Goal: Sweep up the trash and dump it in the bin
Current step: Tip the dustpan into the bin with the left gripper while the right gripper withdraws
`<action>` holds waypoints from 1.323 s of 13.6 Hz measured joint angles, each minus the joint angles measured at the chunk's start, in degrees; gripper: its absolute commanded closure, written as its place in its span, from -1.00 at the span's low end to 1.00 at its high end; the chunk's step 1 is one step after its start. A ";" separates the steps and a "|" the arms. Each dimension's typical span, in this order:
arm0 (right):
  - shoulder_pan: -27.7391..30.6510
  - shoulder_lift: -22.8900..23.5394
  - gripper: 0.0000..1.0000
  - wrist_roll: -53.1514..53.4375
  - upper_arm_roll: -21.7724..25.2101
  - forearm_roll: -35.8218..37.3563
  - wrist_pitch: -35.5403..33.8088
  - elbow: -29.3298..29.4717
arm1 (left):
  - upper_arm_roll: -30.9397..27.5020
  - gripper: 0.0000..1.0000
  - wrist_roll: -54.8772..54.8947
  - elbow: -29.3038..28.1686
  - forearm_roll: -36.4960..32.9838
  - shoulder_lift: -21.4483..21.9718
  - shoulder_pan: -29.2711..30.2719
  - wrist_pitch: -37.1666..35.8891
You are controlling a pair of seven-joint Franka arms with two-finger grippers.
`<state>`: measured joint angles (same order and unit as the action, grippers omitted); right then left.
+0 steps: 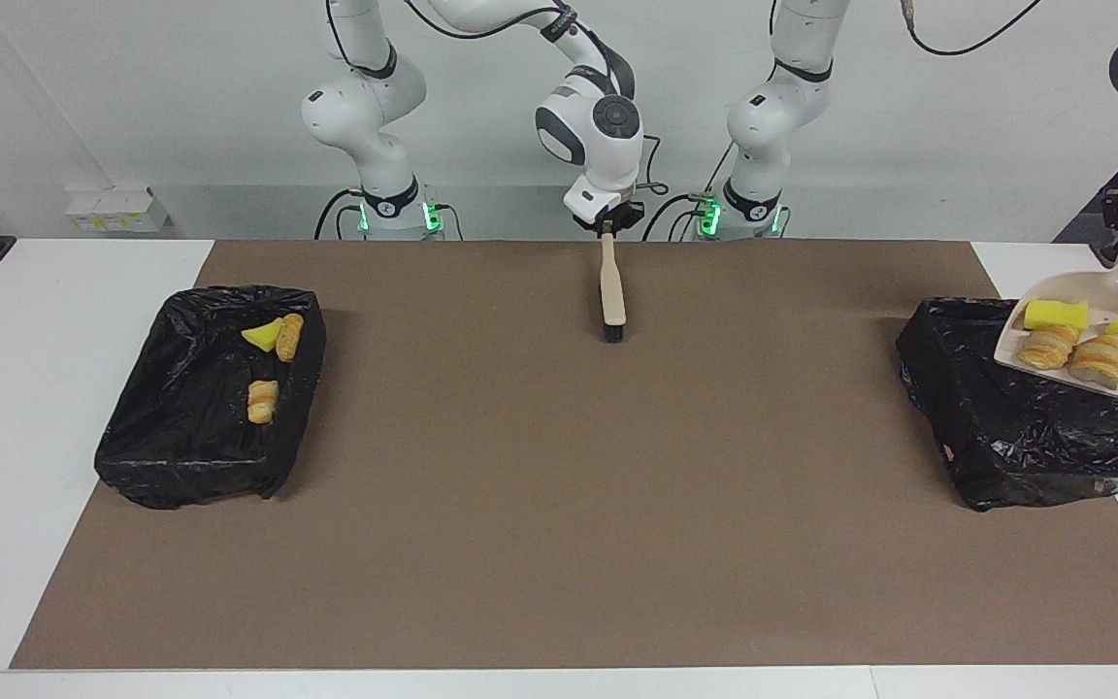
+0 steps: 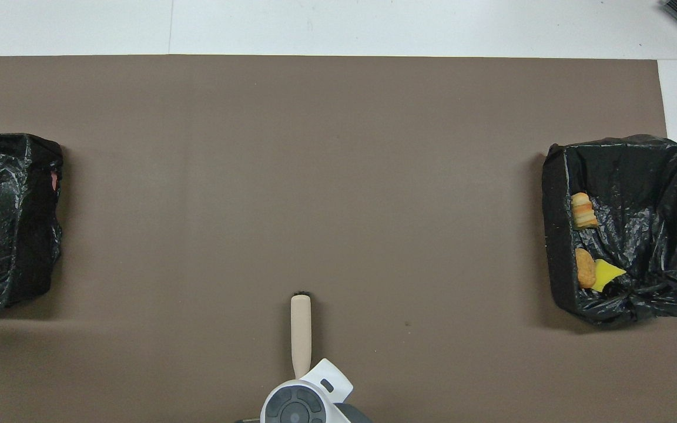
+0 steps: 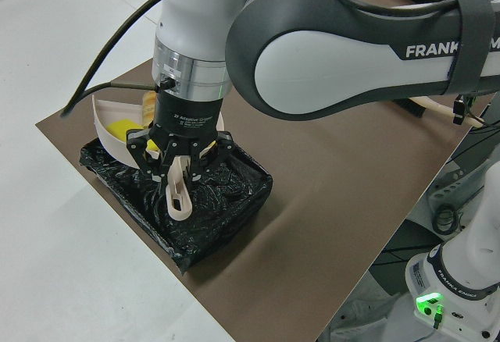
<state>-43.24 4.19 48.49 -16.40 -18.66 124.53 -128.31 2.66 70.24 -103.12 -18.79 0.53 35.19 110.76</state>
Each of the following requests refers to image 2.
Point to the beige hand brush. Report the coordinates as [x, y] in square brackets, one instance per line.
[301, 341]

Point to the pale bread piece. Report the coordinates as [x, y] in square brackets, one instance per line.
[583, 210]

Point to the brown bread roll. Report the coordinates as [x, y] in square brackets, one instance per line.
[585, 267]

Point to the yellow sponge piece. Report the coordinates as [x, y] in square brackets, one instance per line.
[607, 274]

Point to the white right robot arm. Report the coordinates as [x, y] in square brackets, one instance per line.
[327, 379]

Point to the black bag lined bin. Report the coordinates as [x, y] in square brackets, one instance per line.
[638, 176]

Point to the black bag bin pink spot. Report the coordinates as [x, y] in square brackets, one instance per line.
[3, 247]

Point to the brown table mat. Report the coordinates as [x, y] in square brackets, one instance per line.
[315, 176]

